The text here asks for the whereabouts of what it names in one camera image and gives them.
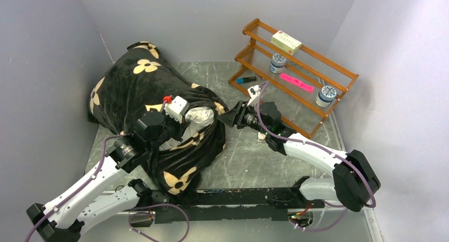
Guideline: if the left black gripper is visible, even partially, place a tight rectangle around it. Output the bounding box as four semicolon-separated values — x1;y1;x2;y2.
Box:
147;107;190;151

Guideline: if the white pillow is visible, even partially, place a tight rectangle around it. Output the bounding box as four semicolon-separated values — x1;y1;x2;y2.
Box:
159;107;214;151

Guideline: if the black pillowcase with beige flowers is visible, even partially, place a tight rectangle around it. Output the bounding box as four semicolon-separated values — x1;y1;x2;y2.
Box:
89;41;229;204

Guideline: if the blue marker pen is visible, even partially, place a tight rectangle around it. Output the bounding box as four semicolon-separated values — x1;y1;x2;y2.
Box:
235;76;257;84

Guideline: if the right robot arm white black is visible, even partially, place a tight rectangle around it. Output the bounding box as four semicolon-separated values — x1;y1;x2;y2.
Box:
218;101;381;212

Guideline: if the white cardboard box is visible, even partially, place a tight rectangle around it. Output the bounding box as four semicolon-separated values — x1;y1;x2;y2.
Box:
271;31;302;55

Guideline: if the wooden two-tier shelf rack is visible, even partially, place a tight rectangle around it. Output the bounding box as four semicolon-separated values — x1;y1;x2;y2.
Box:
228;19;359;138

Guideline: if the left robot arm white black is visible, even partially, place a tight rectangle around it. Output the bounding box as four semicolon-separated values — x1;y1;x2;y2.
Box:
25;107;185;241

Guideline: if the small pink white clip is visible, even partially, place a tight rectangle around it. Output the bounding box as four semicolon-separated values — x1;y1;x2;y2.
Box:
257;132;266;141

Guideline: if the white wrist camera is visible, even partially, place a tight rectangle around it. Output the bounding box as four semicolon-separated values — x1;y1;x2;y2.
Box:
247;85;261;106
163;96;190;123

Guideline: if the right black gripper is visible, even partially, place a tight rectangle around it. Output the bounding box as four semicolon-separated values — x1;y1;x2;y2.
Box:
217;100;270;136

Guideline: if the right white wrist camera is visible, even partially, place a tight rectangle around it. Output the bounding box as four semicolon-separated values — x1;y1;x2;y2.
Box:
247;85;261;106

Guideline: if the pink flat plastic item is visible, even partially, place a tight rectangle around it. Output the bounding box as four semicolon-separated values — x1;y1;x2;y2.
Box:
280;73;315;93

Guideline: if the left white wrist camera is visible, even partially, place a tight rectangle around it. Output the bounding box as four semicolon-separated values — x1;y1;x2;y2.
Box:
163;96;190;123

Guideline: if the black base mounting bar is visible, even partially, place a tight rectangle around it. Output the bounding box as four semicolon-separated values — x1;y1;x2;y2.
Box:
130;187;324;224

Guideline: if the white jar blue lid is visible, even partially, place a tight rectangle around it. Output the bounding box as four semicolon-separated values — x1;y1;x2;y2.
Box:
315;85;337;107
269;53;286;74

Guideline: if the aluminium frame rail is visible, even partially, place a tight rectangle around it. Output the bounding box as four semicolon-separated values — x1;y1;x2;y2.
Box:
55;187;383;242

